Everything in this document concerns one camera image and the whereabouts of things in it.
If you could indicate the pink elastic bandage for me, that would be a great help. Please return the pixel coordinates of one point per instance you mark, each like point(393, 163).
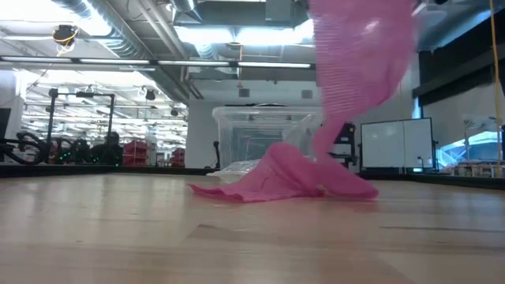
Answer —
point(355, 59)

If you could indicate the clear plastic storage box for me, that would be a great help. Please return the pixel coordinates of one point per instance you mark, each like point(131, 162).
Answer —
point(252, 134)

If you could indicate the clear plastic wrapper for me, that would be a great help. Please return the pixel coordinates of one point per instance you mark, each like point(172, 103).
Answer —
point(240, 167)

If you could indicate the red storage bins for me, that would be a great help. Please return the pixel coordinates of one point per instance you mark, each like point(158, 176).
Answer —
point(178, 158)
point(136, 154)

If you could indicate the black equipment cart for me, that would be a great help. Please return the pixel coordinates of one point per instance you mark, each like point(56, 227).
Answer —
point(347, 136)

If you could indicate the white whiteboard on stand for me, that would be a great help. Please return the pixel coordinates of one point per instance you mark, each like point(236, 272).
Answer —
point(394, 142)

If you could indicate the shelf with small items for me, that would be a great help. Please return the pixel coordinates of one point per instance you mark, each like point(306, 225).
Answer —
point(473, 169)

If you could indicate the black monitor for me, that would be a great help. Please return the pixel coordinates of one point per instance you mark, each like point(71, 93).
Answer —
point(4, 122)

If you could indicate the black aluminium table frame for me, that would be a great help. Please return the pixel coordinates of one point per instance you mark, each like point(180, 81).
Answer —
point(79, 169)

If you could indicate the black robot rig frame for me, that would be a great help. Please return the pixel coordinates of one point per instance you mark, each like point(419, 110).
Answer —
point(51, 118)

